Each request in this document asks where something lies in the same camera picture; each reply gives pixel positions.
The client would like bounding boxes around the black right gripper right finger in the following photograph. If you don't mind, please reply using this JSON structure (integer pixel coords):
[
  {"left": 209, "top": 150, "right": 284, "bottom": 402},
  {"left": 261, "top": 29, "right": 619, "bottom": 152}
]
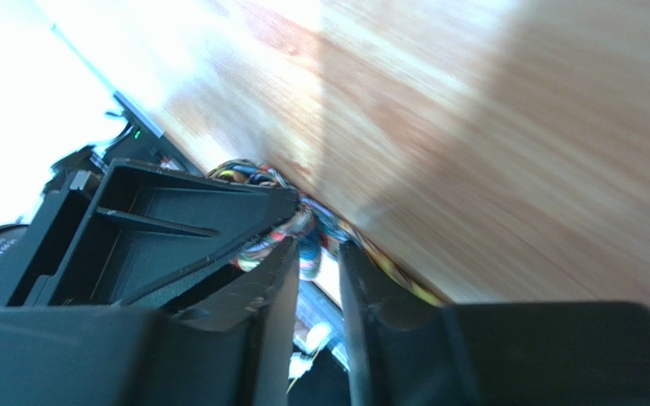
[{"left": 339, "top": 242, "right": 650, "bottom": 405}]

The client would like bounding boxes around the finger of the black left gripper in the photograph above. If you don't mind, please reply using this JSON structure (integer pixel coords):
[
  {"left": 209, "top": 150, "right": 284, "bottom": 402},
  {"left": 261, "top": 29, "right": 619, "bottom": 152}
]
[{"left": 6, "top": 160, "right": 297, "bottom": 307}]

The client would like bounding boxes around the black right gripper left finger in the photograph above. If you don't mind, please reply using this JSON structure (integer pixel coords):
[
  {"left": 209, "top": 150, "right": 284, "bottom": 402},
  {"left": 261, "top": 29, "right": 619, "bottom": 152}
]
[{"left": 0, "top": 239, "right": 299, "bottom": 405}]

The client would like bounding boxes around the colourful patterned tie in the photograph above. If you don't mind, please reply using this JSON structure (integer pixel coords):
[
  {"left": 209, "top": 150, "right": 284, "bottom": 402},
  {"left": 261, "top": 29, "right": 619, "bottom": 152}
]
[{"left": 206, "top": 159, "right": 446, "bottom": 306}]

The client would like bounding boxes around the aluminium frame rail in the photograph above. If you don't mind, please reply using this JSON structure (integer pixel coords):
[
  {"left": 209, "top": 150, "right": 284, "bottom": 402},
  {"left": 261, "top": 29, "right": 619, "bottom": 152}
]
[{"left": 51, "top": 24, "right": 165, "bottom": 139}]

